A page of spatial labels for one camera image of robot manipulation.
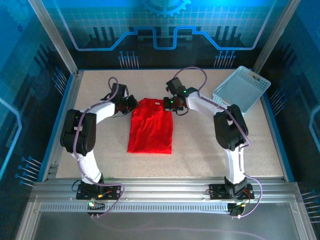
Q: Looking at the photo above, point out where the slotted grey cable duct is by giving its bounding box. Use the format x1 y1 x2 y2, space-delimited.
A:
39 202 232 214

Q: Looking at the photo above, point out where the red t-shirt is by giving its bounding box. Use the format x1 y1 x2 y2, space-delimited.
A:
126 97 175 155

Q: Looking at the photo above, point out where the aluminium side rail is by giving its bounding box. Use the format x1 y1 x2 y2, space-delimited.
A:
42 71 82 181

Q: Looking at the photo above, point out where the right small controller board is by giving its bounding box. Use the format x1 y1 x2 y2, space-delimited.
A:
228 202 245 218

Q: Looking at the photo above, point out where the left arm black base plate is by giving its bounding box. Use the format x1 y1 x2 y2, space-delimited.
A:
76 183 123 201

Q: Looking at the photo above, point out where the small controller board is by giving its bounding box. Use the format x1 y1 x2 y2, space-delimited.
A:
228 202 245 218
87 199 106 217

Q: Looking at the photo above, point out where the left small controller board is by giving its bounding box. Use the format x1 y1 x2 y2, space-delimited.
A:
87 199 106 217

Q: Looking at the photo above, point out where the aluminium frame post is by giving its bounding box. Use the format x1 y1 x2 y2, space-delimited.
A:
252 0 301 73
27 0 81 77

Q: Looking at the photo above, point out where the aluminium mounting rail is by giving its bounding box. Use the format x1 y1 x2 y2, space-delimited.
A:
32 176 301 201

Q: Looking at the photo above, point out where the grey steel sheet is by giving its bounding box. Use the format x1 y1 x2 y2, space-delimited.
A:
14 197 317 240

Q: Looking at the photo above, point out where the right aluminium frame post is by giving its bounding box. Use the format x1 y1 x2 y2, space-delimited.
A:
252 0 301 73

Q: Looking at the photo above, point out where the white perforated plastic basket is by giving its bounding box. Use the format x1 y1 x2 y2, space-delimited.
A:
212 65 272 117

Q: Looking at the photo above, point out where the left aluminium frame post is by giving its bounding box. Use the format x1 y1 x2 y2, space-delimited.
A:
27 0 81 77

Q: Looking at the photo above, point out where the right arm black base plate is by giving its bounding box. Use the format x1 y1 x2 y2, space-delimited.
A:
208 183 255 201

